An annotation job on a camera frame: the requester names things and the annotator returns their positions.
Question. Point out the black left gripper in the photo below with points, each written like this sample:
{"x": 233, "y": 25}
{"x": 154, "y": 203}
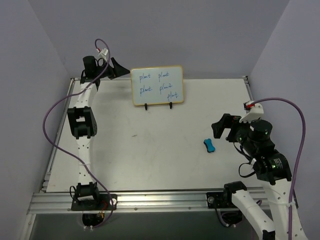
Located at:
{"x": 111, "y": 70}

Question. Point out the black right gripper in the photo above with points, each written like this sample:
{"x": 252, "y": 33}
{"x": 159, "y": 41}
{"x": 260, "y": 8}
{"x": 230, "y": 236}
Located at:
{"x": 231, "y": 128}

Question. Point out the blue whiteboard eraser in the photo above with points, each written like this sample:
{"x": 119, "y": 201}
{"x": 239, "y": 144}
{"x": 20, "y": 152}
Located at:
{"x": 209, "y": 145}

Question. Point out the yellow framed whiteboard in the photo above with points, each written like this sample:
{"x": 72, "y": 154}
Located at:
{"x": 157, "y": 85}

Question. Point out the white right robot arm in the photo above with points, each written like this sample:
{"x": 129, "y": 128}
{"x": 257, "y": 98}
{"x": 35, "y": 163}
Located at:
{"x": 273, "y": 172}

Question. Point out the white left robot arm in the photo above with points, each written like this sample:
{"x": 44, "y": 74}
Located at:
{"x": 83, "y": 125}

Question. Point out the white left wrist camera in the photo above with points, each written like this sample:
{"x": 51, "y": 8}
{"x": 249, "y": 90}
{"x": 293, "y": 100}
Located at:
{"x": 104, "y": 53}

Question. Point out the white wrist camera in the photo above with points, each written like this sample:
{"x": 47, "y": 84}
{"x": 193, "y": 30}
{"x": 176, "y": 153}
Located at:
{"x": 253, "y": 111}
{"x": 104, "y": 53}

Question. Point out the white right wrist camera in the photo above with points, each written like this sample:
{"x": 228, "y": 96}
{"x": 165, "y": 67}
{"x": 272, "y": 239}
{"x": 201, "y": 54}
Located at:
{"x": 253, "y": 111}

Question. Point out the black wire easel stand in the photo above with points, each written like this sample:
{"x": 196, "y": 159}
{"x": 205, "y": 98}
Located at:
{"x": 147, "y": 106}

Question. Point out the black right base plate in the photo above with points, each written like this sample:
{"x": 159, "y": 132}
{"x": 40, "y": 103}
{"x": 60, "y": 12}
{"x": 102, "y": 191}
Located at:
{"x": 219, "y": 200}

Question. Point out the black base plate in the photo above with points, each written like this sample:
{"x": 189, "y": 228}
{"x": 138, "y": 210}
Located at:
{"x": 219, "y": 200}
{"x": 88, "y": 203}

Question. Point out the aluminium front rail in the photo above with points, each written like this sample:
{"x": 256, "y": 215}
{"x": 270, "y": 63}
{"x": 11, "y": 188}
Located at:
{"x": 128, "y": 202}

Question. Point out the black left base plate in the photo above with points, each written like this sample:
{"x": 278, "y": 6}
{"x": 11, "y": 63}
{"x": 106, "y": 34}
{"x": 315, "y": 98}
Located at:
{"x": 88, "y": 203}

